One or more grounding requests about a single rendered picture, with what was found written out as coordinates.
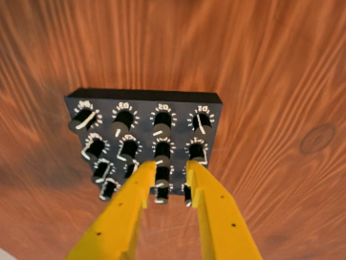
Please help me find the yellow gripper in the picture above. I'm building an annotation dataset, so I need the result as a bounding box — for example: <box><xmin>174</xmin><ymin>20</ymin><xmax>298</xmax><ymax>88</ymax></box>
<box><xmin>64</xmin><ymin>161</ymin><xmax>262</xmax><ymax>260</ymax></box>

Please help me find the black knob box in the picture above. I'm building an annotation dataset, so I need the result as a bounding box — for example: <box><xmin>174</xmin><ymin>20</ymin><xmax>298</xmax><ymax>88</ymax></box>
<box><xmin>63</xmin><ymin>86</ymin><xmax>224</xmax><ymax>206</ymax></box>

